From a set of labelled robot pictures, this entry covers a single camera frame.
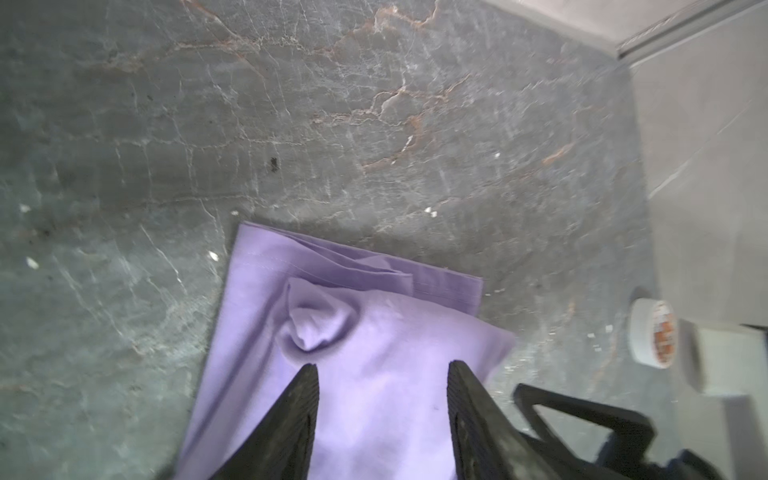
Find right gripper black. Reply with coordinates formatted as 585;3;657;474
513;384;724;480

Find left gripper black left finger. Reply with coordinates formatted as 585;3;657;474
212;364;320;480

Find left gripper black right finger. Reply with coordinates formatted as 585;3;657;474
446;359;625;480

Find purple t-shirt with print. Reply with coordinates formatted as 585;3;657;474
175;223;514;479

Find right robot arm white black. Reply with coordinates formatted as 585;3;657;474
513;324;767;479

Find roll of masking tape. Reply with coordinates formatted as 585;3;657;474
628;298;679;369

